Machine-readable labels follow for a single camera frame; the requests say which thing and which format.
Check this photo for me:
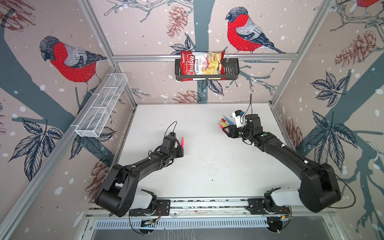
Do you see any blue marker pen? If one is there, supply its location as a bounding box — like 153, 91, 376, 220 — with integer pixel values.
223, 116, 234, 125

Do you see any white whiteboard marker pen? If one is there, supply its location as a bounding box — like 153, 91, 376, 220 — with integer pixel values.
222, 118, 230, 126

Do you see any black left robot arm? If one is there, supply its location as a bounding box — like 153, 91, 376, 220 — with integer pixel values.
95, 132, 184, 217

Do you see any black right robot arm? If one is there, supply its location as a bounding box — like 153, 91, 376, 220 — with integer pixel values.
223, 114, 342, 213

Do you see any red cassava chips bag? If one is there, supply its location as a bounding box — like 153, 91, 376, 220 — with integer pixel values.
180, 51, 225, 82

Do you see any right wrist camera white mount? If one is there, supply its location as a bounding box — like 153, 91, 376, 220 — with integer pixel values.
232, 110, 246, 128

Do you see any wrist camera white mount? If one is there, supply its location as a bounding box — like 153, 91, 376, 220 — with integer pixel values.
168, 132, 176, 139
232, 110, 246, 128

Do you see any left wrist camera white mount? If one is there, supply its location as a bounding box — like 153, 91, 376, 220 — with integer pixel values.
168, 132, 176, 139

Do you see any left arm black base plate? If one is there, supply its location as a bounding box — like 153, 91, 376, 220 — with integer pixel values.
129, 200, 171, 217

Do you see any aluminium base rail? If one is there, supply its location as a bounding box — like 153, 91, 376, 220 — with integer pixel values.
86, 196, 335, 218

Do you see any black wire wall basket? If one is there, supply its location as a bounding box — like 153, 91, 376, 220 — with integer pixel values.
175, 58, 240, 82

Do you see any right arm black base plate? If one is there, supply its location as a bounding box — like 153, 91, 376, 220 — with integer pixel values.
246, 198, 291, 216

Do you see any white wire mesh shelf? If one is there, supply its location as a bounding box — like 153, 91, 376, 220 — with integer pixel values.
75, 73, 128, 138

